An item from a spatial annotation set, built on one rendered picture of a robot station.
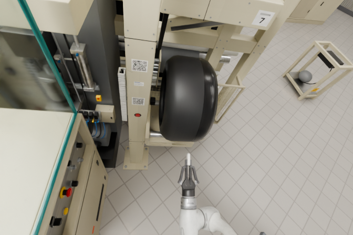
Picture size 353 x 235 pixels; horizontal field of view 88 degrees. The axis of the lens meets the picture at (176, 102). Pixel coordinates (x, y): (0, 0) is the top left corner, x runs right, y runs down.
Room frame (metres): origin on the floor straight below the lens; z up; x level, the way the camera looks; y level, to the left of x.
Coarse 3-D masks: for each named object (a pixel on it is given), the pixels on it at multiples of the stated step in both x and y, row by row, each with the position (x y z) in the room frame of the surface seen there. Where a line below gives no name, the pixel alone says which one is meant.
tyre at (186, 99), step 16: (176, 64) 0.78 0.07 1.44; (192, 64) 0.81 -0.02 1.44; (208, 64) 0.87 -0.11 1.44; (176, 80) 0.67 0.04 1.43; (192, 80) 0.70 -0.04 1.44; (208, 80) 0.73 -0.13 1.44; (160, 96) 0.85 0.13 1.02; (176, 96) 0.60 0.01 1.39; (192, 96) 0.62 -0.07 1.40; (208, 96) 0.66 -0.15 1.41; (160, 112) 0.74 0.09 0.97; (176, 112) 0.54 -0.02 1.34; (192, 112) 0.57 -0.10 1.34; (208, 112) 0.59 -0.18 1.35; (160, 128) 0.55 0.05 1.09; (176, 128) 0.50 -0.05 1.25; (192, 128) 0.53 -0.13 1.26; (208, 128) 0.56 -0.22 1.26
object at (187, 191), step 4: (184, 180) 0.31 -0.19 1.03; (188, 180) 0.31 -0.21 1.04; (192, 180) 0.32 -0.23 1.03; (184, 184) 0.29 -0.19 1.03; (188, 184) 0.30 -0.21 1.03; (192, 184) 0.30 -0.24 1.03; (184, 188) 0.27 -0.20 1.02; (188, 188) 0.28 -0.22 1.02; (192, 188) 0.28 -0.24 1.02; (184, 192) 0.25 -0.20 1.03; (188, 192) 0.25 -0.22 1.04; (192, 192) 0.26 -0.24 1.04; (184, 196) 0.23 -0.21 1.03; (188, 196) 0.23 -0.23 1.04; (192, 196) 0.24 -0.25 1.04
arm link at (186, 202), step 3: (183, 198) 0.22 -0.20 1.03; (186, 198) 0.22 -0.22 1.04; (189, 198) 0.22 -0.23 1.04; (192, 198) 0.23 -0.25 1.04; (195, 198) 0.24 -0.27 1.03; (183, 201) 0.20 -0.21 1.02; (186, 201) 0.21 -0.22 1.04; (189, 201) 0.21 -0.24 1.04; (192, 201) 0.21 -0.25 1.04; (195, 201) 0.22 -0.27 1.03; (183, 204) 0.19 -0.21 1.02; (186, 204) 0.19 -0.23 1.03; (189, 204) 0.20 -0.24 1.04; (192, 204) 0.20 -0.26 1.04; (195, 204) 0.21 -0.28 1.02; (183, 207) 0.18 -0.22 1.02; (186, 207) 0.18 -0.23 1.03; (189, 207) 0.18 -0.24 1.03; (192, 207) 0.19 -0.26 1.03; (195, 207) 0.20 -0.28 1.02
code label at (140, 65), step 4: (132, 60) 0.60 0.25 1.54; (136, 60) 0.60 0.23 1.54; (140, 60) 0.61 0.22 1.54; (144, 60) 0.61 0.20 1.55; (132, 64) 0.60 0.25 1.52; (136, 64) 0.60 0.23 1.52; (140, 64) 0.61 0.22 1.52; (144, 64) 0.61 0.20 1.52; (132, 68) 0.60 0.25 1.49; (136, 68) 0.60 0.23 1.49; (140, 68) 0.61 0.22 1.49; (144, 68) 0.61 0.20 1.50
